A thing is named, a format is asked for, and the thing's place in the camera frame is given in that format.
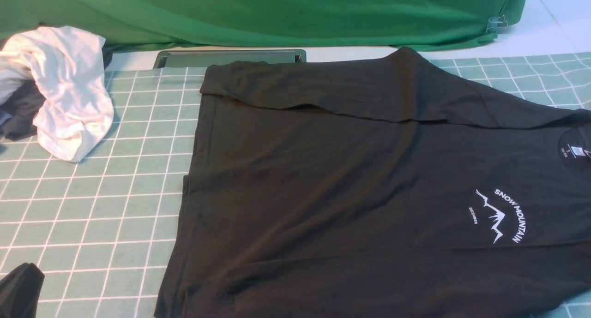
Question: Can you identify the dark gray long-sleeve top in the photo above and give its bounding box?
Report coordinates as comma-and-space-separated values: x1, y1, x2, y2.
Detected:
154, 48, 591, 318

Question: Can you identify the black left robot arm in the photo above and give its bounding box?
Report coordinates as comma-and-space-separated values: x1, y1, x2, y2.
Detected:
0, 263, 45, 318

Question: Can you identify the green checkered table mat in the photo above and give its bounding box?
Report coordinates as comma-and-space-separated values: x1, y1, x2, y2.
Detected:
1, 53, 590, 318

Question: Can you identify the green backdrop cloth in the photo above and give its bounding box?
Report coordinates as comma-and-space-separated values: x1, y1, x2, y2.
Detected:
0, 0, 526, 52

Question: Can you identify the white crumpled garment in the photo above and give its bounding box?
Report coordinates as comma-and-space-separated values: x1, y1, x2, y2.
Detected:
0, 26, 115, 163

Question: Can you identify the metal binder clip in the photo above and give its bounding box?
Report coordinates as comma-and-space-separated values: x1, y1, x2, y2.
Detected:
486, 15, 508, 34

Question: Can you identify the dark crumpled garment in pile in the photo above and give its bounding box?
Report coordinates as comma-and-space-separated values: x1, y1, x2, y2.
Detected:
0, 23, 113, 142

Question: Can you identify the gray metal cable tray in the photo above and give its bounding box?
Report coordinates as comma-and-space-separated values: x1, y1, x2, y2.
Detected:
153, 49, 307, 69

